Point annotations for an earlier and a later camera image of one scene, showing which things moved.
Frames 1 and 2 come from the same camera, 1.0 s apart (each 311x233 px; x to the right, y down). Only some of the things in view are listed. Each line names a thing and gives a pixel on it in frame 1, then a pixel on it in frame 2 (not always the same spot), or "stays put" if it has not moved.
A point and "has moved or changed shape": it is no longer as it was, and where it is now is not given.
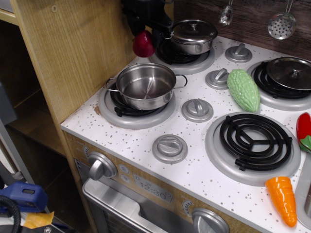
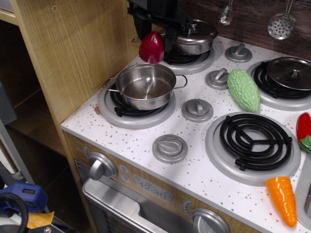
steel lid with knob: [291, 72] stays put
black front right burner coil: [255, 142] stays put
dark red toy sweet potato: [144, 43] has moved or changed shape
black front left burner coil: [122, 109] stays put
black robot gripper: [151, 12] -> [167, 12]
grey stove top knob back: [238, 54] stays put
